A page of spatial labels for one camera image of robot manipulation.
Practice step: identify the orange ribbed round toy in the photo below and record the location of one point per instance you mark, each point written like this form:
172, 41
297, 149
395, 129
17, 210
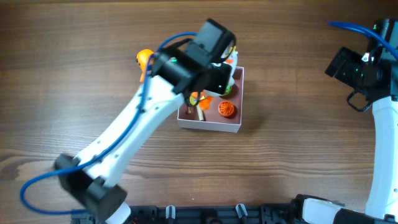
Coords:
226, 109

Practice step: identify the white plush duck toy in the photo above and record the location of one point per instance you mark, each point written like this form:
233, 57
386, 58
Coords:
207, 96

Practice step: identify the white cardboard box pink interior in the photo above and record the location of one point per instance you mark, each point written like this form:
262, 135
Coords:
213, 121

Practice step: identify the green patterned ball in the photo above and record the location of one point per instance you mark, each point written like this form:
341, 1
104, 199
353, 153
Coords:
228, 90

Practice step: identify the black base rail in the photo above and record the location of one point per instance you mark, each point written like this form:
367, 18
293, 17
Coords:
261, 214

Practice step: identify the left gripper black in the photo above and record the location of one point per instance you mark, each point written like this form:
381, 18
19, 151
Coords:
216, 82

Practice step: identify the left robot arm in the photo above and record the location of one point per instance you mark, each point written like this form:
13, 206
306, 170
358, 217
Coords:
92, 176

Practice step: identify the wooden rattle drum toy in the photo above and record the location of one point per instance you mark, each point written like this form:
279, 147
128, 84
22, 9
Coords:
193, 101

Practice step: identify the orange plastic dinosaur toy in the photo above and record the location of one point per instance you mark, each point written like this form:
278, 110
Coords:
142, 59

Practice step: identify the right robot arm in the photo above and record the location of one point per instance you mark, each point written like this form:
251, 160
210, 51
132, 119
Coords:
372, 74

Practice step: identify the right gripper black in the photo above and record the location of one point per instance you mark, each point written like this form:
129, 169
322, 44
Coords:
339, 66

